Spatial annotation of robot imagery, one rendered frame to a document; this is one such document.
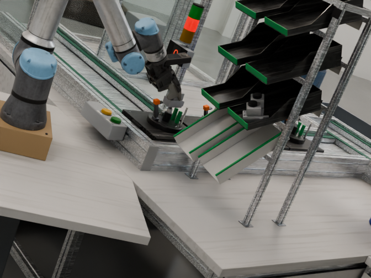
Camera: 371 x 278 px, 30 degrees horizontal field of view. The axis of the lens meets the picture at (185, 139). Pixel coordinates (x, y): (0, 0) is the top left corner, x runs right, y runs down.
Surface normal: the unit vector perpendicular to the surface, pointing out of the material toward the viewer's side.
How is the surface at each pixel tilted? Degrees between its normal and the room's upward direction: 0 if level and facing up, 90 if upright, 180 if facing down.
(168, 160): 90
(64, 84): 90
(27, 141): 90
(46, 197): 0
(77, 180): 0
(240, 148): 45
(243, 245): 0
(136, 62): 92
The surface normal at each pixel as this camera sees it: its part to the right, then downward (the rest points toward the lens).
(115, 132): 0.57, 0.47
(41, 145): 0.22, 0.40
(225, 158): -0.35, -0.72
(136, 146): -0.75, -0.06
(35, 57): 0.36, -0.81
